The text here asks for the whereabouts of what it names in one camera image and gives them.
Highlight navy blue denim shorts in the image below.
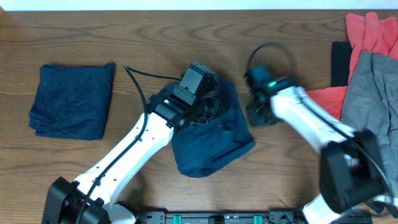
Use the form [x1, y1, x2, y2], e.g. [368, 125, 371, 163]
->
[171, 80, 256, 178]

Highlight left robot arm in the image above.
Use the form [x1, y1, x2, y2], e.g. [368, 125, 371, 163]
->
[42, 61, 229, 224]

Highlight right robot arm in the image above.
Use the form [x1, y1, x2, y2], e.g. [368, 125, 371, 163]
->
[244, 65, 397, 223]

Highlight black cloth strip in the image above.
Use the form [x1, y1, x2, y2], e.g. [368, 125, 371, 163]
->
[331, 41, 353, 87]

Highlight grey garment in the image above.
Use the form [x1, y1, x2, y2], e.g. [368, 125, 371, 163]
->
[341, 51, 397, 197]

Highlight red garment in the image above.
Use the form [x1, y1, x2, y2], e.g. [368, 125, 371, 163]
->
[307, 12, 397, 119]

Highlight folded navy blue garment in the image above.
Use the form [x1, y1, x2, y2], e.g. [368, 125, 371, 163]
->
[29, 63, 115, 141]

